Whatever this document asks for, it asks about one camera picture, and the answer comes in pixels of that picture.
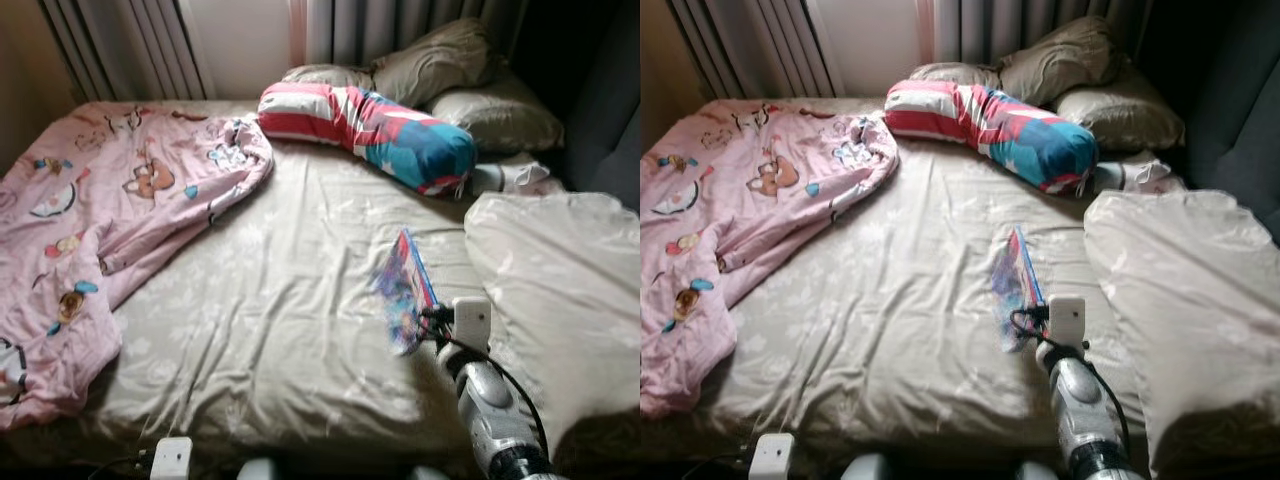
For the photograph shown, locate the colourful picture book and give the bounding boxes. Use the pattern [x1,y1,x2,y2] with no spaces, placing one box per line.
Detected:
[372,228,441,356]
[990,226,1046,353]

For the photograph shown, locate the pink cartoon print blanket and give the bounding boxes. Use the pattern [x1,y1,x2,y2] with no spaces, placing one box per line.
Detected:
[640,100,901,419]
[0,102,274,433]

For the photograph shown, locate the large beige pillow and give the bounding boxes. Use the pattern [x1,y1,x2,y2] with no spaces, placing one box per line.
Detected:
[463,190,641,466]
[1083,188,1280,479]

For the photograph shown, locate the beige sheeted bed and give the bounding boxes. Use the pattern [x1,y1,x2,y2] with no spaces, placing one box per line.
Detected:
[640,96,1280,471]
[0,98,641,471]

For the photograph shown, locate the white folded cloth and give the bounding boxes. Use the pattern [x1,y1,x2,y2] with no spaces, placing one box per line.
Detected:
[1093,152,1186,194]
[470,155,553,196]

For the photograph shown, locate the red white blue bolster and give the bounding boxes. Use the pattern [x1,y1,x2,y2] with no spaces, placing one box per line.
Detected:
[257,82,478,196]
[884,80,1099,194]

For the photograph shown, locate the dark grey sofa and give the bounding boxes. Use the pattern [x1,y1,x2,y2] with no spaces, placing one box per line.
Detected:
[1135,0,1280,241]
[510,0,641,211]

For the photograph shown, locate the grey striped curtain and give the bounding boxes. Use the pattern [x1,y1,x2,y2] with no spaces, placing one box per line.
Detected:
[305,0,531,66]
[38,0,213,101]
[930,0,1151,63]
[668,0,841,99]

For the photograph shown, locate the pink sheer curtain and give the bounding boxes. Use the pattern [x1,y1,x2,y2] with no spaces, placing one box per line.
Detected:
[915,0,936,66]
[288,0,311,69]

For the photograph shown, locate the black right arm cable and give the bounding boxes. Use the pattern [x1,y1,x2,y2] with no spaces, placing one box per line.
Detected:
[440,338,551,456]
[1072,345,1137,456]

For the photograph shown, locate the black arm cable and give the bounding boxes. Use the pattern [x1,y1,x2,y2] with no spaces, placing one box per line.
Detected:
[440,338,551,456]
[85,450,153,477]
[1072,345,1137,456]
[685,448,751,476]

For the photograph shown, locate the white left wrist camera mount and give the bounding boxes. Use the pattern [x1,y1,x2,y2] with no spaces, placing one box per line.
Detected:
[150,436,193,480]
[748,432,796,480]

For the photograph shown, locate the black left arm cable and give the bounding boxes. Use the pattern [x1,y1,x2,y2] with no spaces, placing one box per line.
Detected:
[85,450,153,477]
[685,448,751,476]

